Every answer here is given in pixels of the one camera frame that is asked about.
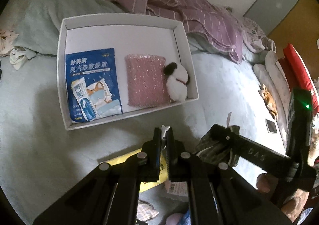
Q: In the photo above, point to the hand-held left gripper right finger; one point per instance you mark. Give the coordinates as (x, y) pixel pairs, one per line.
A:
(170, 155)

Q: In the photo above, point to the clear packet with white label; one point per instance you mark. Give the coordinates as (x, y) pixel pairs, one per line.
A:
(164, 132)

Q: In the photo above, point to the lilac soft pad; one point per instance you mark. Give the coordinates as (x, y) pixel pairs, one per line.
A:
(174, 220)

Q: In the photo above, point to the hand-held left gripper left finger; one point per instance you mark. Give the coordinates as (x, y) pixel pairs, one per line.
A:
(156, 155)

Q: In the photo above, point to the grey cabinet door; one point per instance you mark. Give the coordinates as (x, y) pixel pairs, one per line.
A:
(274, 5)

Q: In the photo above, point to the pink glitter sponge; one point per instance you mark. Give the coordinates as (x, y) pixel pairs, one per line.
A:
(144, 80)

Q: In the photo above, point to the black and white panda plush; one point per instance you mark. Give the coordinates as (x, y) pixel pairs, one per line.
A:
(177, 82)

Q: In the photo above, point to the orange plush toy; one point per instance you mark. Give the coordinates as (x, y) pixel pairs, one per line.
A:
(269, 97)

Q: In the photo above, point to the smartphone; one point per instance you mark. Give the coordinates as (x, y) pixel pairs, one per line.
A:
(271, 126)

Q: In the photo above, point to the person's right hand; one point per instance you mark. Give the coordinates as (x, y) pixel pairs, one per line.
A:
(265, 183)

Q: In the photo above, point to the white bolster pillow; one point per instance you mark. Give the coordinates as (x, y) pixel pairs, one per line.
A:
(271, 75)

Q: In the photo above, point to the yellow packet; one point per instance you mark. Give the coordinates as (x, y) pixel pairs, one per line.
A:
(119, 159)

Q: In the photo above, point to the patterned white garment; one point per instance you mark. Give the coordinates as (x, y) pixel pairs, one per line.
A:
(254, 33)

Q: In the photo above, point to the blue eye mask packet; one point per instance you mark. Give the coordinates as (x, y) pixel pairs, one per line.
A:
(89, 65)

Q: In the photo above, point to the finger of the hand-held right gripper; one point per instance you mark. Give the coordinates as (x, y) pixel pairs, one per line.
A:
(249, 150)

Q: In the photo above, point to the white cardboard box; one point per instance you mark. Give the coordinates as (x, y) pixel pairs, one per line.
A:
(149, 40)

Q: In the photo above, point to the white crumpled cloth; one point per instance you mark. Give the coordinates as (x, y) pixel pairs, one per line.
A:
(17, 58)

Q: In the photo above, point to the red cushion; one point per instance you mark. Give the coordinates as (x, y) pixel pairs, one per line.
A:
(296, 65)

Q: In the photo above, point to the pink ruffled pillow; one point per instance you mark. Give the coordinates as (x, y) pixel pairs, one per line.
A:
(5, 38)

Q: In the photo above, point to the grey checked cloth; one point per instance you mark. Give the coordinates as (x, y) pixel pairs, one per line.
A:
(214, 150)

